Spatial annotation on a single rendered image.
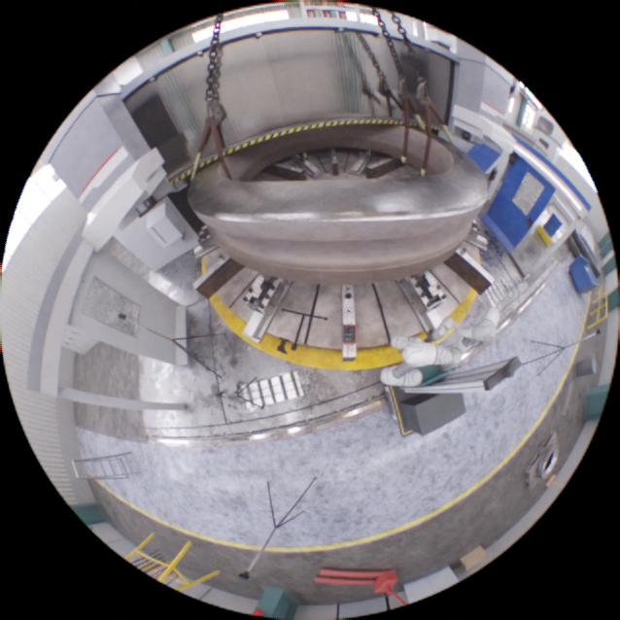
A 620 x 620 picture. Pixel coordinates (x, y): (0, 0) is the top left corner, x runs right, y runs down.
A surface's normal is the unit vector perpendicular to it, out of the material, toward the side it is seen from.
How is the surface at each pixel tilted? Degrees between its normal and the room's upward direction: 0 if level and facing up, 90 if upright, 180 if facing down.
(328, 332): 0
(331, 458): 0
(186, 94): 90
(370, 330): 0
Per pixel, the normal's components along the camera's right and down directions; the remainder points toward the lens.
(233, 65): 0.32, 0.85
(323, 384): -0.15, -0.40
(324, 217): -0.19, 0.37
